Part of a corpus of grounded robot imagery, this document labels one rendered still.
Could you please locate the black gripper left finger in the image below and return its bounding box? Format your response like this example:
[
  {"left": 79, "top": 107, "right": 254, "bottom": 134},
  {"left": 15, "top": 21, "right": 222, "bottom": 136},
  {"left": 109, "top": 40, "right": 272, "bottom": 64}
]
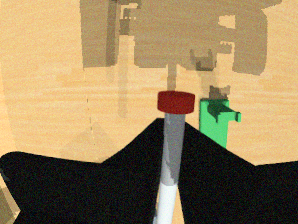
[{"left": 0, "top": 119, "right": 164, "bottom": 224}]

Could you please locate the white tapered pin with red cap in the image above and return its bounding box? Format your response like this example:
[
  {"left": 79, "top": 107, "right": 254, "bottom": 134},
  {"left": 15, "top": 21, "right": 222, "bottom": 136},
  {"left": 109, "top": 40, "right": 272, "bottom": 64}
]
[{"left": 157, "top": 91, "right": 196, "bottom": 224}]

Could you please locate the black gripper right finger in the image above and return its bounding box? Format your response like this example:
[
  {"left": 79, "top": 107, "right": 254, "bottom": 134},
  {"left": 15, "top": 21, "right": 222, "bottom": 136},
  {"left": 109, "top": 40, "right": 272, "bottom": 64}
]
[{"left": 178, "top": 121, "right": 298, "bottom": 224}]

